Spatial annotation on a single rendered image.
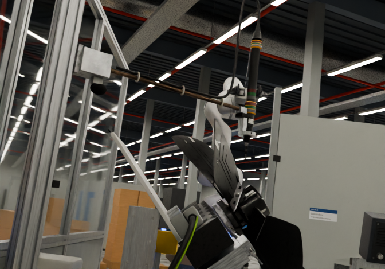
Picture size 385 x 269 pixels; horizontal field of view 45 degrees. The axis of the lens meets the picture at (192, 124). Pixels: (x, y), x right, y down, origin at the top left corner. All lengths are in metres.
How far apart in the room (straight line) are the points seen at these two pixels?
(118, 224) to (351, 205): 6.69
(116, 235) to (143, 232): 8.22
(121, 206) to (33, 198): 8.45
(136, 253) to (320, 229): 2.26
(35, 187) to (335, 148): 2.72
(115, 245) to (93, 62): 8.47
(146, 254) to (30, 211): 0.40
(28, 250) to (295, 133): 2.63
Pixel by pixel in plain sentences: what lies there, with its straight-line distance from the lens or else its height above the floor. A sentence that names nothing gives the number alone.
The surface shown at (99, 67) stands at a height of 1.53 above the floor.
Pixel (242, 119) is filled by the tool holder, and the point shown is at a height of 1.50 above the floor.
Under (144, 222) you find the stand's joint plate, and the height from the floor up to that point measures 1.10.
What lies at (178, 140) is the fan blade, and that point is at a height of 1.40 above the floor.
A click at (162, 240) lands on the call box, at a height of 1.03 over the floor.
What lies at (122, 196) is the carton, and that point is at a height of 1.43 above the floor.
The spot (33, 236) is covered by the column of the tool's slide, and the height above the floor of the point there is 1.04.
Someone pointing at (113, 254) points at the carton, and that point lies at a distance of 9.74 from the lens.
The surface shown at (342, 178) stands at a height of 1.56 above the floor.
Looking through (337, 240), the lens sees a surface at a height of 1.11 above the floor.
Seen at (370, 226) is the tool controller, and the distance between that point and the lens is 2.11.
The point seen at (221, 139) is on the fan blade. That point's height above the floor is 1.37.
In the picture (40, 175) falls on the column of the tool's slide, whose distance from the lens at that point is 1.29.
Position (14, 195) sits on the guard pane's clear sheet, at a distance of 1.55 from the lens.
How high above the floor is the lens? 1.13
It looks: 12 degrees up
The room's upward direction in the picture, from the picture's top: 7 degrees clockwise
